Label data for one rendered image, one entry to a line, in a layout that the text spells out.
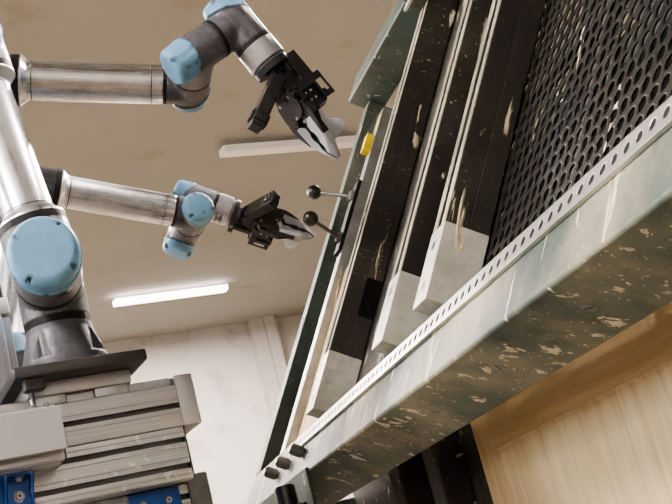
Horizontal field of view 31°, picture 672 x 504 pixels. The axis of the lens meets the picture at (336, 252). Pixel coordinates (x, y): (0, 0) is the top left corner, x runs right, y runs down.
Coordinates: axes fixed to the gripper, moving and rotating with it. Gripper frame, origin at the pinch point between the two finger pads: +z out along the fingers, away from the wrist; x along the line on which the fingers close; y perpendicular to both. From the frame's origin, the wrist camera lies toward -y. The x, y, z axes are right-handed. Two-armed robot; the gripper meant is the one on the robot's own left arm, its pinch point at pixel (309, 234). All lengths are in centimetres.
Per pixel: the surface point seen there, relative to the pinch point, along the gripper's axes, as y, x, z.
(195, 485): 34, 58, -7
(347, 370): -30, 61, 10
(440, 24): -59, -19, 9
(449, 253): -97, 87, 7
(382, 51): -25, -48, 4
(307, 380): 7.6, 37.7, 8.8
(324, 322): 2.5, 23.6, 8.9
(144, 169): 445, -433, -72
